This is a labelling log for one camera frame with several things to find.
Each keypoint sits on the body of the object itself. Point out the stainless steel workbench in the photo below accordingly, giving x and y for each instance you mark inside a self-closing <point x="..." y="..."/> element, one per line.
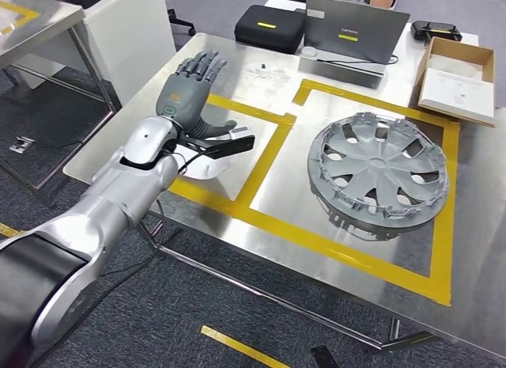
<point x="474" y="198"/>

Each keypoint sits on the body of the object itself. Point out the white plastic shell part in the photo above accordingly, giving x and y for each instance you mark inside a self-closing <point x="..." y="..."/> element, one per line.
<point x="205" y="169"/>

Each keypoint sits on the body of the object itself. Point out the yellow tape outline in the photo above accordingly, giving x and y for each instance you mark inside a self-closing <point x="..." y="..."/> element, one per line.
<point x="316" y="243"/>

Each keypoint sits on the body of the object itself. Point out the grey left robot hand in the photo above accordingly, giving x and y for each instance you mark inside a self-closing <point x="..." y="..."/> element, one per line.
<point x="179" y="95"/>

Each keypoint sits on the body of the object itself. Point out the white round puck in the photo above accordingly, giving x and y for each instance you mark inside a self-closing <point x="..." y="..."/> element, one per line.
<point x="309" y="52"/>

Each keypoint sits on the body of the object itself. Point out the metal floor socket plate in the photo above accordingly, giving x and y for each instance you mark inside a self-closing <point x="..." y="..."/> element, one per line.
<point x="22" y="145"/>

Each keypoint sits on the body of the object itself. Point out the grey laptop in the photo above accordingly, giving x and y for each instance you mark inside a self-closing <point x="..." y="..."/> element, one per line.
<point x="356" y="30"/>

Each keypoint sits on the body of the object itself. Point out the yellow floor tape marking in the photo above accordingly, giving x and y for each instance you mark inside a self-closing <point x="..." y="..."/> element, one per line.
<point x="237" y="347"/>
<point x="7" y="230"/>

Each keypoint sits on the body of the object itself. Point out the black carrying case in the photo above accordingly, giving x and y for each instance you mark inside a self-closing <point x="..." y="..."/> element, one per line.
<point x="268" y="30"/>

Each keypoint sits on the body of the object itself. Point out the stainless steel table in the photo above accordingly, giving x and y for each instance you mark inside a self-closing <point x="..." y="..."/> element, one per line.
<point x="47" y="30"/>

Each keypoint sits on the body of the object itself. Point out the grey plastic wheel hubcap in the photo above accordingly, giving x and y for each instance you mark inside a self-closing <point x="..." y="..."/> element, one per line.
<point x="375" y="166"/>

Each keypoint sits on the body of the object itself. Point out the white cabinet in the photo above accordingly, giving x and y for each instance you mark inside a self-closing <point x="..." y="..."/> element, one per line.
<point x="130" y="40"/>

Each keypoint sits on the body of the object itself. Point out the black office chair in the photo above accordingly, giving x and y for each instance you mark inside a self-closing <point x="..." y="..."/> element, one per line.
<point x="178" y="19"/>

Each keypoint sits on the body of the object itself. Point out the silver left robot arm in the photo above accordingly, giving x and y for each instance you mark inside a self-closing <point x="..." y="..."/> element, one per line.
<point x="99" y="213"/>

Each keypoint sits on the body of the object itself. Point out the black robot body part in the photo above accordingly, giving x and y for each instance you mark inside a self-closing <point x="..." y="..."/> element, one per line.
<point x="324" y="358"/>

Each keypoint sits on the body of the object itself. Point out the black handheld controller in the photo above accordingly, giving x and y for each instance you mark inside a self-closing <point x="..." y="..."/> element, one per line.
<point x="434" y="31"/>

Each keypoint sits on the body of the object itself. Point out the open cardboard box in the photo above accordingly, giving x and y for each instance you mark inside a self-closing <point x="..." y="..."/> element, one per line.
<point x="458" y="88"/>

